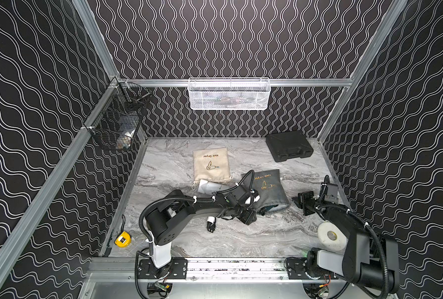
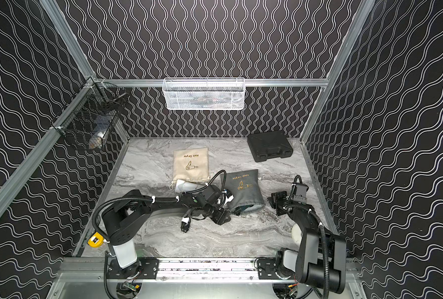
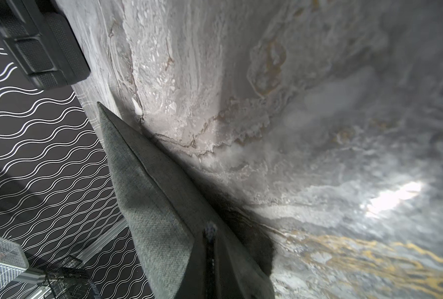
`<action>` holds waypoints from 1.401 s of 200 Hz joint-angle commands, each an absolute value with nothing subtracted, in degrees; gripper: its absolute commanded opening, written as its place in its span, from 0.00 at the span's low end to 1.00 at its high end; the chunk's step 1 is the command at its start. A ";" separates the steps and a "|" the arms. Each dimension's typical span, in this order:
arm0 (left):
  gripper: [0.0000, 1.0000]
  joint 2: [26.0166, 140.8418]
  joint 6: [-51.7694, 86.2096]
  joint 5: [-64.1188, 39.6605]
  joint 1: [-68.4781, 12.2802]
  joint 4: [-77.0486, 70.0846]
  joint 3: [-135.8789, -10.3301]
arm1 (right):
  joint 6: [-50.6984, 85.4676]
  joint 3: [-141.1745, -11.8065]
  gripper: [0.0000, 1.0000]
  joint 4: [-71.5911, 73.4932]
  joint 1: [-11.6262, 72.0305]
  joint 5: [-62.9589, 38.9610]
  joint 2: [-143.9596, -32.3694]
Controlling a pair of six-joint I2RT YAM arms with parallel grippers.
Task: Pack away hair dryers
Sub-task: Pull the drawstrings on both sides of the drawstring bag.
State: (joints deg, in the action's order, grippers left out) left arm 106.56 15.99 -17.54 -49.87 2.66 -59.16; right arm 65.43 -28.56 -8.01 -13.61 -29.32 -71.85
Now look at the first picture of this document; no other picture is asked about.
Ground grey hair dryer bag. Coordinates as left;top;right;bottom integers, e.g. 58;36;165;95
252;169;291;216

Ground white hair dryer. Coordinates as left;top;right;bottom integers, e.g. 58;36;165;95
198;179;226;233

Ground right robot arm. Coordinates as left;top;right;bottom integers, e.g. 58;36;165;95
285;176;400;299

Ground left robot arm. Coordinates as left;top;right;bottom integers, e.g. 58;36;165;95
139;170;260;269

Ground beige hair dryer bag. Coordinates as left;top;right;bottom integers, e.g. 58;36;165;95
193;148;231;183

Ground white tape roll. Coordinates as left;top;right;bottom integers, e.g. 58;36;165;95
317;221;347;252

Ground black plastic case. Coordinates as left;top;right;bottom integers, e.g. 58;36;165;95
266;131;314;163

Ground yellow tape measure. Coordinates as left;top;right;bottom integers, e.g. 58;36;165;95
114;230;132;248

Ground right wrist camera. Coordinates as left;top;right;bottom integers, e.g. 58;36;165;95
324;183;339;204

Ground white wire basket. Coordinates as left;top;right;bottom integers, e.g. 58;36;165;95
187;77;271;110

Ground black wire basket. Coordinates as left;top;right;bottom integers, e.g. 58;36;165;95
84;78;154;151

